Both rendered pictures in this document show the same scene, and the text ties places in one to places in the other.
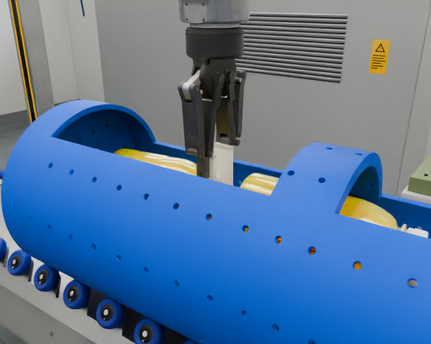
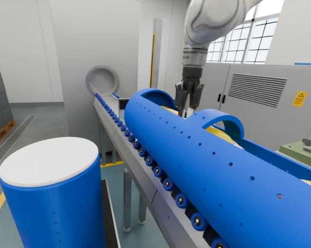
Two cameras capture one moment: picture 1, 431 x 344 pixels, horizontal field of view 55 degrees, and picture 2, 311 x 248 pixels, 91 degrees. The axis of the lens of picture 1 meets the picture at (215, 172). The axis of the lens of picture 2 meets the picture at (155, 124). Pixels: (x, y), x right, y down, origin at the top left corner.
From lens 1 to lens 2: 0.18 m
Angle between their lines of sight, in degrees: 24
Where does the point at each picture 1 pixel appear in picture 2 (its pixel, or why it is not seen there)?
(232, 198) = (174, 118)
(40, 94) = not seen: hidden behind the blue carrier
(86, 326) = (136, 154)
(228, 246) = (168, 132)
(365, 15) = (296, 79)
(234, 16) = (197, 63)
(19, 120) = not seen: hidden behind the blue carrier
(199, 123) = (179, 97)
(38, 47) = (156, 75)
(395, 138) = (299, 137)
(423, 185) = (286, 150)
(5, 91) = not seen: hidden behind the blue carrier
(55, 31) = (172, 75)
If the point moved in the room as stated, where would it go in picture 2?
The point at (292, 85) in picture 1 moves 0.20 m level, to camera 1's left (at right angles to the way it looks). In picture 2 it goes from (253, 105) to (235, 102)
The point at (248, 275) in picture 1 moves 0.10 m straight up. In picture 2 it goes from (170, 141) to (174, 108)
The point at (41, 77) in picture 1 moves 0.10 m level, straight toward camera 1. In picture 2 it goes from (155, 84) to (153, 86)
